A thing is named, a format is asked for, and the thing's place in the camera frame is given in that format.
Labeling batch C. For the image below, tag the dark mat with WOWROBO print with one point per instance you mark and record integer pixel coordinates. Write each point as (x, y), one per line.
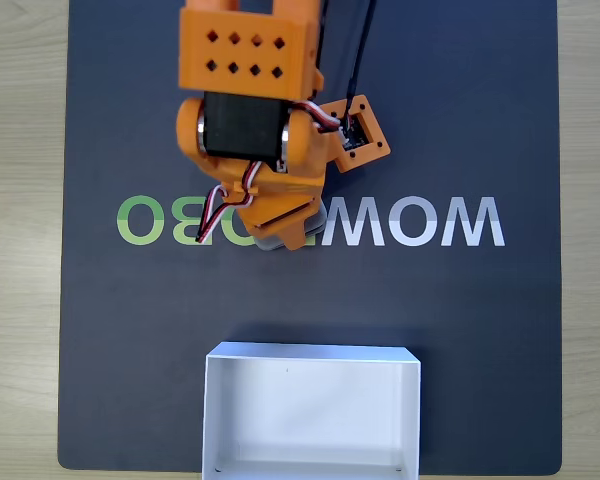
(180, 310)

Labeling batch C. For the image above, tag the white open cardboard box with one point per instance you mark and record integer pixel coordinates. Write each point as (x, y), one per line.
(310, 415)

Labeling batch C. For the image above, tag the orange mounted camera module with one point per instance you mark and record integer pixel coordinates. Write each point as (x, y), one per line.
(375, 150)

